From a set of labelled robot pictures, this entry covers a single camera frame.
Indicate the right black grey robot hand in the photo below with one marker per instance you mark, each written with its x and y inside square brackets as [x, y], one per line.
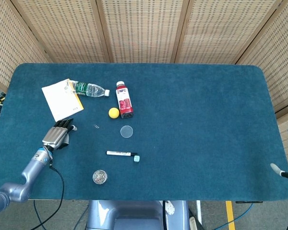
[277, 169]

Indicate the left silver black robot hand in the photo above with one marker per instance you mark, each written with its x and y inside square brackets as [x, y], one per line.
[54, 137]

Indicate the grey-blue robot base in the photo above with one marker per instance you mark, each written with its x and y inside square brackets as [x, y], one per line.
[124, 215]

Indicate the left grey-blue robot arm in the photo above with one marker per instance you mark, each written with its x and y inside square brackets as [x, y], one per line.
[31, 167]

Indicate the clear jar of paperclips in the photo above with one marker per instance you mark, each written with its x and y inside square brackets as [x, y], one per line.
[100, 176]

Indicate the white notebook yellow edge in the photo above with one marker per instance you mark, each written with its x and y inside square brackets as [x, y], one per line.
[60, 103]

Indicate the black under-table panel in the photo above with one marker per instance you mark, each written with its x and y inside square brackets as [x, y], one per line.
[249, 202]

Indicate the silver paper clip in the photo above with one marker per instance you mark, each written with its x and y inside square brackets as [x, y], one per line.
[96, 126]

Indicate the clear water bottle green label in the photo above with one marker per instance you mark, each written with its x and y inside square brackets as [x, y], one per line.
[91, 89]

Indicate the yellow foam ball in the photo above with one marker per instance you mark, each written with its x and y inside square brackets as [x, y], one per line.
[114, 112]

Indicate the white black whiteboard marker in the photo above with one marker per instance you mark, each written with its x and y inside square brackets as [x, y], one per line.
[117, 153]

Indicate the clear round plastic lid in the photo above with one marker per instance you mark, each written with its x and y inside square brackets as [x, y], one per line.
[126, 131]

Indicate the red NFC juice bottle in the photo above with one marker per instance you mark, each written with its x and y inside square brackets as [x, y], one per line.
[123, 100]

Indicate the light blue eraser cube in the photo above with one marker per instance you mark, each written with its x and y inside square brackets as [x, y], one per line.
[136, 158]

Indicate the white table leg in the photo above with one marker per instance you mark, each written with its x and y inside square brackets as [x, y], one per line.
[199, 210]

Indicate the teal blue table cloth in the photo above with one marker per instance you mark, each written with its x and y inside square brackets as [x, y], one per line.
[194, 131]

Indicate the white perforated bracket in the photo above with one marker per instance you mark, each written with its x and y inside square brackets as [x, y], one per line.
[170, 208]

